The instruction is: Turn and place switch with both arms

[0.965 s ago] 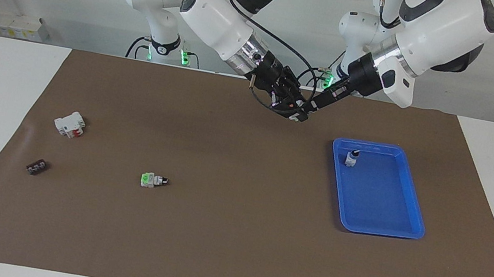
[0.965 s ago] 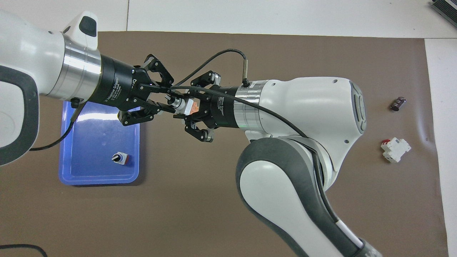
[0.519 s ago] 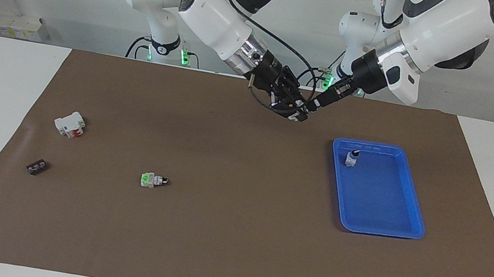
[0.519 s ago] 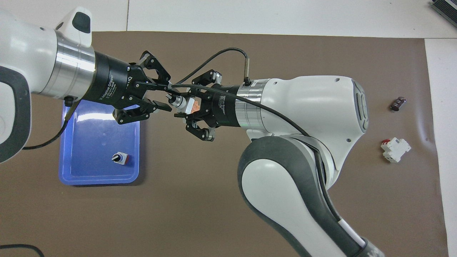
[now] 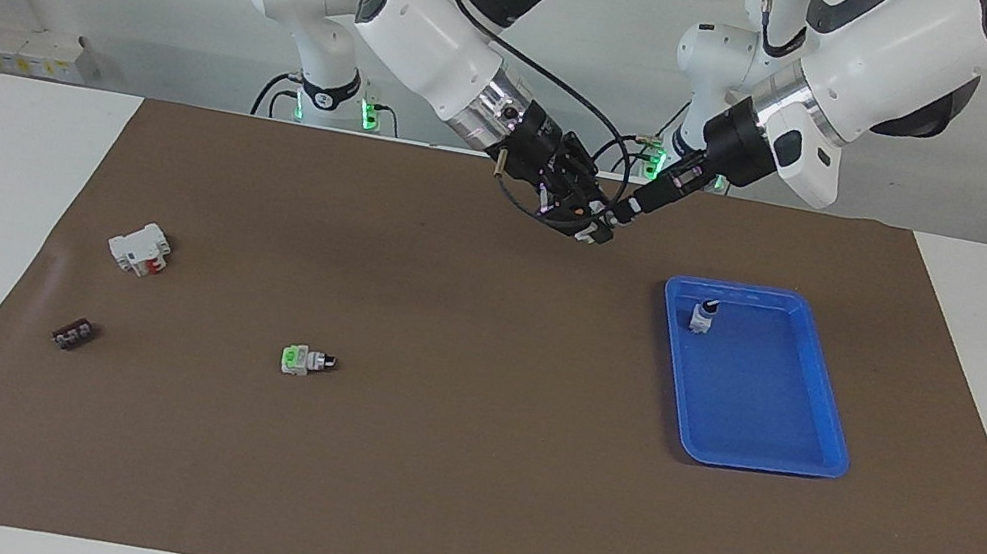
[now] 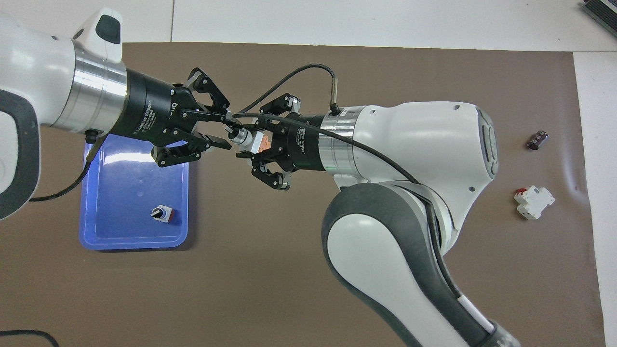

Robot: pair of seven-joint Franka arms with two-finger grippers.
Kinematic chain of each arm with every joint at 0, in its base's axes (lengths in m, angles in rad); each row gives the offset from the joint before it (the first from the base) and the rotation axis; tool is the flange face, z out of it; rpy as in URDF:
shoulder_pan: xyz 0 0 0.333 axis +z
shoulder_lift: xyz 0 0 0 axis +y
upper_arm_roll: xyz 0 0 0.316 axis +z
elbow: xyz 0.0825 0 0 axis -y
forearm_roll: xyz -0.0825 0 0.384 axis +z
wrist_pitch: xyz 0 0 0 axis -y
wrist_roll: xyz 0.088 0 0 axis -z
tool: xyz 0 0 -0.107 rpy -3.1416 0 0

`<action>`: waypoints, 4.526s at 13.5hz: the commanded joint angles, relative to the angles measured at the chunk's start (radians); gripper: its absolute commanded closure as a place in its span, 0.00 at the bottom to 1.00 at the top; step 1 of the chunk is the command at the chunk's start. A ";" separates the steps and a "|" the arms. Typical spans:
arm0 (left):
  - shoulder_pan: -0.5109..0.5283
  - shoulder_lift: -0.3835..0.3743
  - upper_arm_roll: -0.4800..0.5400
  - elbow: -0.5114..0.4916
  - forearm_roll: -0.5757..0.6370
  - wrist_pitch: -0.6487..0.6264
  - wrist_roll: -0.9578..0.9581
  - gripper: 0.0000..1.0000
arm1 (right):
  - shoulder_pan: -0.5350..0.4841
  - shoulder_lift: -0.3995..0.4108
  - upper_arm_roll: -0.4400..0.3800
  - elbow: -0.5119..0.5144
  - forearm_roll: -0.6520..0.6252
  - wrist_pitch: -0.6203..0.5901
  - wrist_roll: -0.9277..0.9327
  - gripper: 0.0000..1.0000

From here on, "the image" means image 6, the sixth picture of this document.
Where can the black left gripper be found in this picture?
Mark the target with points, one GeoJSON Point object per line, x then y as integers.
{"type": "Point", "coordinates": [149, 111]}

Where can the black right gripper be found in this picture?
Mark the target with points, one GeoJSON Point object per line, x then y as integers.
{"type": "Point", "coordinates": [306, 142]}

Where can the orange base rotary switch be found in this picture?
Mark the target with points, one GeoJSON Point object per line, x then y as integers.
{"type": "Point", "coordinates": [248, 140]}

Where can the blue plastic tray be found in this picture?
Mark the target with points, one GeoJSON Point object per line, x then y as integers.
{"type": "Point", "coordinates": [125, 193]}

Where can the brown table mat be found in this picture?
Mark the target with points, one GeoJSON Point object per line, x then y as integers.
{"type": "Point", "coordinates": [241, 289]}

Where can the dark terminal block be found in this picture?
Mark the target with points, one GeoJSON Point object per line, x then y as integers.
{"type": "Point", "coordinates": [537, 140]}

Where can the white circuit breaker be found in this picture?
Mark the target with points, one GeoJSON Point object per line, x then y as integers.
{"type": "Point", "coordinates": [534, 202]}

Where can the grey ribbed device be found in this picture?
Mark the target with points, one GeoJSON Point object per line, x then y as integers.
{"type": "Point", "coordinates": [602, 12]}

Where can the red base rotary switch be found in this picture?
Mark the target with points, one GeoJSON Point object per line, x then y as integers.
{"type": "Point", "coordinates": [163, 214]}

